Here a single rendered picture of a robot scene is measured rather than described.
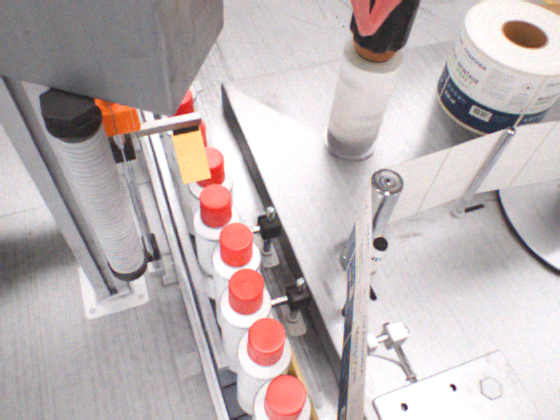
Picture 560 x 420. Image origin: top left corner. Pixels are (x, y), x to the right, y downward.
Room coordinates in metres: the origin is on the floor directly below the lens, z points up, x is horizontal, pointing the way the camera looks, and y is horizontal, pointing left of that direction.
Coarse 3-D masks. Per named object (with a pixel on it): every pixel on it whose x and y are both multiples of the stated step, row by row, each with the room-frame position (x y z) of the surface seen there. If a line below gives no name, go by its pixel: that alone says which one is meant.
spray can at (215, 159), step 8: (208, 152) 0.35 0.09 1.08; (216, 152) 0.35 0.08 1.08; (208, 160) 0.33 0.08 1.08; (216, 160) 0.34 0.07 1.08; (216, 168) 0.33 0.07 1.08; (216, 176) 0.33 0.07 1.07; (224, 176) 0.34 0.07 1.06; (192, 184) 0.33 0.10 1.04; (200, 184) 0.32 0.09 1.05; (208, 184) 0.32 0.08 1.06; (216, 184) 0.33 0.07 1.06; (224, 184) 0.33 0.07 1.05; (232, 184) 0.34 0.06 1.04; (192, 192) 0.32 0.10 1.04; (200, 192) 0.32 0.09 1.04; (232, 192) 0.34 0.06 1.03; (192, 200) 0.32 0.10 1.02; (232, 200) 0.34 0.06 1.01; (192, 208) 0.32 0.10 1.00; (192, 216) 0.33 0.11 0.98
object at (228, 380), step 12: (144, 120) 0.57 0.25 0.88; (156, 120) 0.58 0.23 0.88; (168, 204) 0.41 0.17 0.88; (192, 240) 0.35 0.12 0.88; (192, 288) 0.28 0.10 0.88; (216, 312) 0.25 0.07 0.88; (204, 324) 0.23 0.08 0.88; (216, 372) 0.17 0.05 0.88; (228, 372) 0.17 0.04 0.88; (228, 384) 0.16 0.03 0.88; (228, 396) 0.14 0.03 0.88; (228, 408) 0.13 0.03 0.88; (240, 408) 0.13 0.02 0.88
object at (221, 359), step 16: (144, 112) 0.51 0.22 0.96; (160, 144) 0.45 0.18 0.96; (160, 160) 0.42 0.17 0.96; (176, 208) 0.35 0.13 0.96; (176, 224) 0.33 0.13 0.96; (192, 256) 0.28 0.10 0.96; (192, 272) 0.26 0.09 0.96; (208, 304) 0.22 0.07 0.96; (208, 320) 0.20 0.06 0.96; (208, 336) 0.19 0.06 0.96; (224, 352) 0.17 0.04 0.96; (224, 368) 0.15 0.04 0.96
